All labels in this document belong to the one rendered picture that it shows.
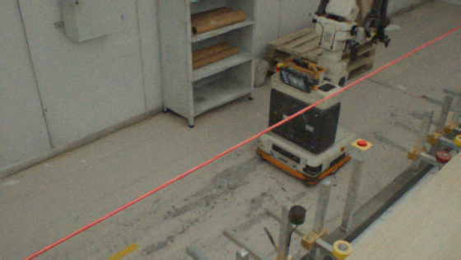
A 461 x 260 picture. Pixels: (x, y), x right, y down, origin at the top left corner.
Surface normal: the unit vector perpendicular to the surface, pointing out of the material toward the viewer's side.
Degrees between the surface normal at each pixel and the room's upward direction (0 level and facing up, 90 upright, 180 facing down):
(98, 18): 90
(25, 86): 90
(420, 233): 0
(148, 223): 0
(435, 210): 0
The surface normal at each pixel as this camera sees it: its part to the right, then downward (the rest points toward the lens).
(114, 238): 0.02, -0.85
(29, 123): 0.70, 0.38
